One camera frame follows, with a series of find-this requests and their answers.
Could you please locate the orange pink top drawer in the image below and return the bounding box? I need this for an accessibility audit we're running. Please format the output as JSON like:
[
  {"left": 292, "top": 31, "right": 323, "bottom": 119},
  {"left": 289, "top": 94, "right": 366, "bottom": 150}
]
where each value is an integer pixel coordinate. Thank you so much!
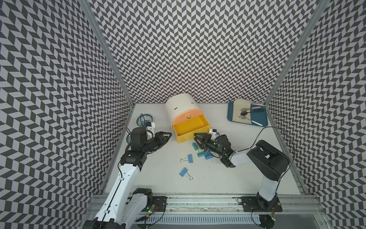
[{"left": 172, "top": 109, "right": 204, "bottom": 125}]

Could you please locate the aluminium front rail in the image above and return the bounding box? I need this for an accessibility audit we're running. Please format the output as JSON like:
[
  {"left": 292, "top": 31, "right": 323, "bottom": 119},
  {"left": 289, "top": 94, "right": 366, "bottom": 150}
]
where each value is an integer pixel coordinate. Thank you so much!
[{"left": 85, "top": 194, "right": 327, "bottom": 215}]

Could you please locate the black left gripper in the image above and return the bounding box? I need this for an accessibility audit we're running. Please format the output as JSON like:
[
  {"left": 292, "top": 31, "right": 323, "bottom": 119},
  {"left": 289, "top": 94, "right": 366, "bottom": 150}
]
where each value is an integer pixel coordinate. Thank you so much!
[{"left": 142, "top": 131, "right": 172, "bottom": 153}]

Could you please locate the blue binder clip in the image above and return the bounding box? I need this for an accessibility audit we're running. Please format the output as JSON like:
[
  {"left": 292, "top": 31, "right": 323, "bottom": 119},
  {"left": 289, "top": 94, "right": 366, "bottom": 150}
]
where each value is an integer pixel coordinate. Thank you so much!
[
  {"left": 179, "top": 168, "right": 193, "bottom": 180},
  {"left": 205, "top": 152, "right": 213, "bottom": 160},
  {"left": 180, "top": 154, "right": 193, "bottom": 163}
]

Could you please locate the yellow drawer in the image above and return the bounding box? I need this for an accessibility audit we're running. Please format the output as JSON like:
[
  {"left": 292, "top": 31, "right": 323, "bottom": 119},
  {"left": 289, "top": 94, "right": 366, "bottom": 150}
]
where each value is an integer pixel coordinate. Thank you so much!
[{"left": 173, "top": 115, "right": 211, "bottom": 144}]

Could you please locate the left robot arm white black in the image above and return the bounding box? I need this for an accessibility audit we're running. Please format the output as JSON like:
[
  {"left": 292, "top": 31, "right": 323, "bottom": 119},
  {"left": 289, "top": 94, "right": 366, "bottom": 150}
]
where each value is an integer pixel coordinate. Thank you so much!
[{"left": 83, "top": 127, "right": 172, "bottom": 229}]

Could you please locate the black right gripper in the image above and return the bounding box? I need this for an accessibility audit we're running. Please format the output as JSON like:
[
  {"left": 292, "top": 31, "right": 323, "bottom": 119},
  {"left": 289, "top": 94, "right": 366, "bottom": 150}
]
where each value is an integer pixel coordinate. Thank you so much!
[{"left": 193, "top": 133, "right": 224, "bottom": 156}]

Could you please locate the blue floral bowl near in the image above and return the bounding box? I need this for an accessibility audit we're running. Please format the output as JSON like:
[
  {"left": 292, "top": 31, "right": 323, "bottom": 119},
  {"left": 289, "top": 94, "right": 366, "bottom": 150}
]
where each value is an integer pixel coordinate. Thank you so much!
[{"left": 126, "top": 134, "right": 131, "bottom": 144}]

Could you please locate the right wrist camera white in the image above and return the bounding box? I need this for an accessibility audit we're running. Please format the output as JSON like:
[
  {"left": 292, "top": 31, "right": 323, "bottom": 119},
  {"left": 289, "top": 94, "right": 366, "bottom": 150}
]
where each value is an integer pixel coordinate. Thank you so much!
[{"left": 209, "top": 129, "right": 220, "bottom": 139}]

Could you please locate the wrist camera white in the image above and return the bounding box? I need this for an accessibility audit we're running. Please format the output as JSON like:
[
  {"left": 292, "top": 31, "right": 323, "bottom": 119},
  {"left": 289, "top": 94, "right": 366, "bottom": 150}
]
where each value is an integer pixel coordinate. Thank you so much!
[
  {"left": 145, "top": 122, "right": 155, "bottom": 136},
  {"left": 209, "top": 129, "right": 220, "bottom": 139}
]

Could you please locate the blue floral bowl far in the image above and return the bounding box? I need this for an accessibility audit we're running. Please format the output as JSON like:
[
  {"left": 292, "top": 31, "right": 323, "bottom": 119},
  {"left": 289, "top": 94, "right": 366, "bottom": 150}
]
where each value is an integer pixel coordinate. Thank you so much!
[{"left": 136, "top": 114, "right": 153, "bottom": 128}]

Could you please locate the aluminium corner post right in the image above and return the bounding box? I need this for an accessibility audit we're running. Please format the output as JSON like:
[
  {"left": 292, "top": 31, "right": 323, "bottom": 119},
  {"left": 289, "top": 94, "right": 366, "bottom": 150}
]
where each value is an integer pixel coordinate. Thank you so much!
[{"left": 264, "top": 0, "right": 330, "bottom": 106}]

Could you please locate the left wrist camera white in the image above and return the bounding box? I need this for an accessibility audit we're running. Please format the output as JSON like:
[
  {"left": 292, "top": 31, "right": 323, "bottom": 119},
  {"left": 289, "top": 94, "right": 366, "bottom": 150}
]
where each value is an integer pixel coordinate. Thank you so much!
[{"left": 145, "top": 122, "right": 155, "bottom": 136}]

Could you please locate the pink handled spoon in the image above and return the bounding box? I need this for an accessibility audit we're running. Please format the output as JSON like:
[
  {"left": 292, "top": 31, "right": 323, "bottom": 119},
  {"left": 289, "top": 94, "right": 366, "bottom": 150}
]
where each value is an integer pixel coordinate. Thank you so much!
[{"left": 241, "top": 106, "right": 263, "bottom": 112}]

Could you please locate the green binder clip centre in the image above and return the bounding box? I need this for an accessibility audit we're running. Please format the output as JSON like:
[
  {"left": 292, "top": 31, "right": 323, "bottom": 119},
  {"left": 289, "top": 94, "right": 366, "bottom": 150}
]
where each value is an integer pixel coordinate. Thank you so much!
[{"left": 197, "top": 152, "right": 206, "bottom": 157}]

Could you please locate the cream round drawer cabinet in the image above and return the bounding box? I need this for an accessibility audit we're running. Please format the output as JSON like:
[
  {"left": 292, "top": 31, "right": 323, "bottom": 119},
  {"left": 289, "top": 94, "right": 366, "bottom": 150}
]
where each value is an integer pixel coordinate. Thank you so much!
[{"left": 165, "top": 94, "right": 201, "bottom": 130}]

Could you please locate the white handled spoon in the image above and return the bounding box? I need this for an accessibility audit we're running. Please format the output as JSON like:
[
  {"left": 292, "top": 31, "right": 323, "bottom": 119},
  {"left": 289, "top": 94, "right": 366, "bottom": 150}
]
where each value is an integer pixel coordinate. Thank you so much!
[{"left": 239, "top": 115, "right": 263, "bottom": 127}]

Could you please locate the beige folded cloth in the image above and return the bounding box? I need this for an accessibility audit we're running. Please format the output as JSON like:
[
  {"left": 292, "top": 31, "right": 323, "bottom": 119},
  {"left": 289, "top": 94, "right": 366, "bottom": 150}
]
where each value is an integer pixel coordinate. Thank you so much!
[{"left": 232, "top": 99, "right": 252, "bottom": 125}]

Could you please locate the aluminium corner post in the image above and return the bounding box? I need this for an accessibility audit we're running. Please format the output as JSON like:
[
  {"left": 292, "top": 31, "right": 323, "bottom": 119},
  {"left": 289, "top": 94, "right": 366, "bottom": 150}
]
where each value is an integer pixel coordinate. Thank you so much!
[
  {"left": 264, "top": 0, "right": 330, "bottom": 106},
  {"left": 79, "top": 0, "right": 134, "bottom": 106}
]

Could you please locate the green binder clip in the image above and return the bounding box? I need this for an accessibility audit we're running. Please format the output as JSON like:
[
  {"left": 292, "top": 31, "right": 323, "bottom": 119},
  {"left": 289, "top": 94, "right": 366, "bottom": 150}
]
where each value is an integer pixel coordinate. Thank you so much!
[
  {"left": 192, "top": 143, "right": 200, "bottom": 150},
  {"left": 197, "top": 152, "right": 206, "bottom": 157}
]

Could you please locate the teal blue tray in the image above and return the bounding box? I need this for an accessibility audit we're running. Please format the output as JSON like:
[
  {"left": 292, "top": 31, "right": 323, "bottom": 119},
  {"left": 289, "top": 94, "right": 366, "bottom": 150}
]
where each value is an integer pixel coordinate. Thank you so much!
[{"left": 227, "top": 102, "right": 269, "bottom": 127}]

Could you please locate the aluminium corner post left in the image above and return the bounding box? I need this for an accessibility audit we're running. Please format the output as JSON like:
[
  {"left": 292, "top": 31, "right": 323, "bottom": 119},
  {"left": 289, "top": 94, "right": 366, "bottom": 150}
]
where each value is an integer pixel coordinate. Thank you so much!
[{"left": 79, "top": 0, "right": 134, "bottom": 106}]

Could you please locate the green binder clip left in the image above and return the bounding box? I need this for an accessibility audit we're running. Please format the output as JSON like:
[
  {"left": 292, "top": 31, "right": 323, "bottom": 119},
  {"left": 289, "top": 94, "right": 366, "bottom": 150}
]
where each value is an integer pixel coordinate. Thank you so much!
[{"left": 192, "top": 143, "right": 200, "bottom": 150}]

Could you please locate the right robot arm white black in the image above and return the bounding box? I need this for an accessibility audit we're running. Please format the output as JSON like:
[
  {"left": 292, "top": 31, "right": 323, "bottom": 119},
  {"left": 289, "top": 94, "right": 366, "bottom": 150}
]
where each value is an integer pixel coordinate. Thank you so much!
[{"left": 193, "top": 133, "right": 290, "bottom": 212}]

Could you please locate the teal handled spoon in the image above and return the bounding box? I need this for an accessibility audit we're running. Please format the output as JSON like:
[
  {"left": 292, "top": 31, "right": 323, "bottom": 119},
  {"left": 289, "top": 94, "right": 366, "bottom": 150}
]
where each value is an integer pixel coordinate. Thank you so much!
[{"left": 240, "top": 109, "right": 265, "bottom": 116}]

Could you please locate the blue floral bowl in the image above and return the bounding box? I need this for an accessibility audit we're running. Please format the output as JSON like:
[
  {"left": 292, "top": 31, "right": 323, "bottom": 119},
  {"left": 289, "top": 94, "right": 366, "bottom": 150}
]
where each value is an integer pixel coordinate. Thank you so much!
[
  {"left": 126, "top": 134, "right": 131, "bottom": 144},
  {"left": 136, "top": 114, "right": 153, "bottom": 128}
]

